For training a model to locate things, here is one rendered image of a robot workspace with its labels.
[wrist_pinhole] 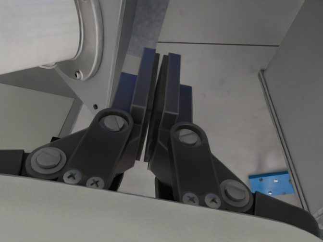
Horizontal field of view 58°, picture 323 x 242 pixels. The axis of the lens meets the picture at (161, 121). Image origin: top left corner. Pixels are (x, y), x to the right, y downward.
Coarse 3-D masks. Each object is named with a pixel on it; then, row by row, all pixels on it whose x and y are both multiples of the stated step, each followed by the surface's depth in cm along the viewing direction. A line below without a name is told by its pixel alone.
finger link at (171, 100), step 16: (176, 64) 11; (160, 80) 11; (176, 80) 11; (160, 96) 10; (176, 96) 10; (160, 112) 10; (176, 112) 9; (192, 112) 11; (160, 128) 10; (160, 144) 9; (144, 160) 11; (160, 160) 10; (160, 176) 10; (224, 176) 9; (224, 192) 8; (240, 192) 9; (240, 208) 8
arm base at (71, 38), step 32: (0, 0) 32; (32, 0) 34; (64, 0) 36; (96, 0) 35; (0, 32) 32; (32, 32) 34; (64, 32) 37; (96, 32) 36; (0, 64) 34; (32, 64) 38; (64, 64) 46; (96, 64) 40
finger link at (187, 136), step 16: (176, 128) 9; (192, 128) 10; (176, 144) 9; (192, 144) 9; (208, 144) 9; (176, 160) 8; (192, 160) 8; (208, 160) 9; (176, 176) 8; (192, 176) 8; (208, 176) 8; (160, 192) 10; (176, 192) 8; (192, 192) 8; (208, 192) 8; (224, 208) 8
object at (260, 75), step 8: (264, 80) 168; (264, 96) 162; (272, 104) 152; (272, 112) 151; (272, 120) 148; (280, 128) 139; (280, 144) 136; (288, 152) 128; (288, 160) 126; (288, 168) 125; (296, 176) 119; (296, 192) 116; (304, 200) 110; (304, 208) 110; (320, 216) 101; (320, 224) 101
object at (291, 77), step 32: (320, 0) 128; (288, 32) 151; (320, 32) 123; (288, 64) 144; (320, 64) 119; (288, 96) 138; (320, 96) 114; (288, 128) 132; (320, 128) 111; (320, 160) 107; (320, 192) 104
